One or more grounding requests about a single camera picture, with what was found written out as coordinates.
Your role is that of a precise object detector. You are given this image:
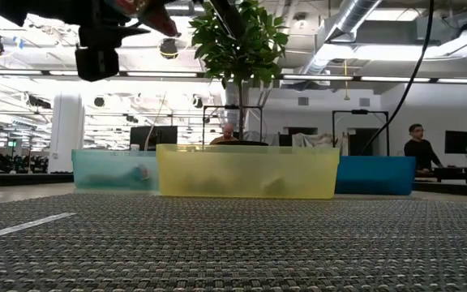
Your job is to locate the silver ventilation duct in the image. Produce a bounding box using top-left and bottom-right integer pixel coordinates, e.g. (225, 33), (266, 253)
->
(300, 0), (383, 76)

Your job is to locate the white cloth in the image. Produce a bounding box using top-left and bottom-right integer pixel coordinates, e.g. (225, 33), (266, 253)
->
(292, 133), (335, 148)

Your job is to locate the yellow translucent plastic bin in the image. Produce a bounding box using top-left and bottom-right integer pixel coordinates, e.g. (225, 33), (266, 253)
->
(156, 144), (341, 200)

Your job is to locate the white tape strip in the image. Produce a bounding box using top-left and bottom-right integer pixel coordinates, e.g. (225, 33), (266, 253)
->
(0, 212), (77, 245)

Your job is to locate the long ceiling light strip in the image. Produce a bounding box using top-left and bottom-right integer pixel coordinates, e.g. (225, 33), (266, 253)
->
(281, 74), (354, 82)
(0, 69), (200, 79)
(358, 75), (467, 85)

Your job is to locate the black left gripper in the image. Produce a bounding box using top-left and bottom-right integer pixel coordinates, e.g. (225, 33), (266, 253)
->
(0, 0), (152, 49)

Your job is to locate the black metal table frame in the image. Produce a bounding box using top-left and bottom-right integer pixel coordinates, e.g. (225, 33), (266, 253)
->
(0, 172), (75, 188)

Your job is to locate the black stand frame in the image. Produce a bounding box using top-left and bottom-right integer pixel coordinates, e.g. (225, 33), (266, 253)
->
(332, 109), (390, 157)
(202, 105), (263, 143)

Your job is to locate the black desk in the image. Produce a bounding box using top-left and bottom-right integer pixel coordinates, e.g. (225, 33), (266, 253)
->
(413, 165), (467, 186)

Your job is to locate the green potted plant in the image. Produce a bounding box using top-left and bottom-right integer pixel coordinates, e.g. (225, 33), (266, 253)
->
(188, 0), (290, 146)

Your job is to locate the grey woven placemat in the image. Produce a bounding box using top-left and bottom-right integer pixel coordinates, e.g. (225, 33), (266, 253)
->
(0, 192), (467, 292)

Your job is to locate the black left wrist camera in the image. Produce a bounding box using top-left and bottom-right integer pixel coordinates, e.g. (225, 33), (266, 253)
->
(74, 47), (120, 83)

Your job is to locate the blue plastic bin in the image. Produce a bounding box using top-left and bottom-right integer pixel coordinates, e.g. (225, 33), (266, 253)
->
(334, 156), (418, 196)

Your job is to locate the teal translucent plastic bin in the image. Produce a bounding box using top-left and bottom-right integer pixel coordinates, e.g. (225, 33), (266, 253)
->
(71, 148), (161, 191)

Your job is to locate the yellow hanging cord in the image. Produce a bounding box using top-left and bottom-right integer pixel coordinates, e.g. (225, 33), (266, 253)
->
(342, 59), (351, 101)

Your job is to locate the white column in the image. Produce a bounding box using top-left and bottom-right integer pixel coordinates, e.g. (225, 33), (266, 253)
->
(49, 89), (85, 171)

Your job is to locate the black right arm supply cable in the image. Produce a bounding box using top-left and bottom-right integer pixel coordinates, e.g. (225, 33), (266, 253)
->
(358, 0), (436, 157)

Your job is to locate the person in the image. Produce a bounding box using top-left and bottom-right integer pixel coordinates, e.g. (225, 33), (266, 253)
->
(209, 122), (239, 146)
(403, 123), (446, 171)

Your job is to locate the black monitor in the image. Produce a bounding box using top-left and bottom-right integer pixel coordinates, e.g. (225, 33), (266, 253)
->
(443, 130), (467, 155)
(130, 125), (178, 152)

